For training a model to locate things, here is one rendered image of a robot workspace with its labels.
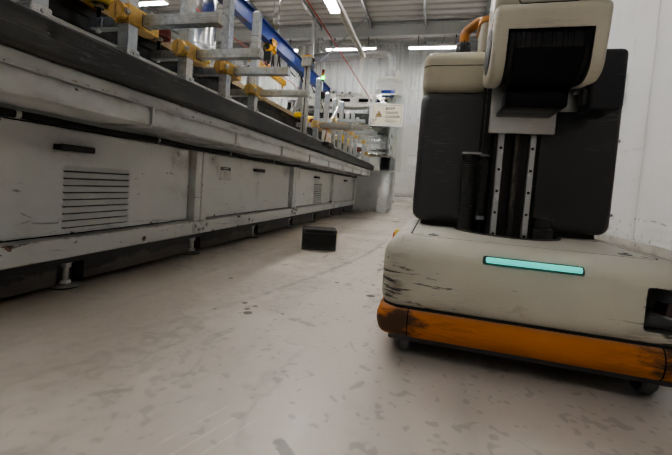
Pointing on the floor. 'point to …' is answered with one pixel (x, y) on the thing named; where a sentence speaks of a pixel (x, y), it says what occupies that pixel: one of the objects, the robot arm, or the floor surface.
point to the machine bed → (134, 187)
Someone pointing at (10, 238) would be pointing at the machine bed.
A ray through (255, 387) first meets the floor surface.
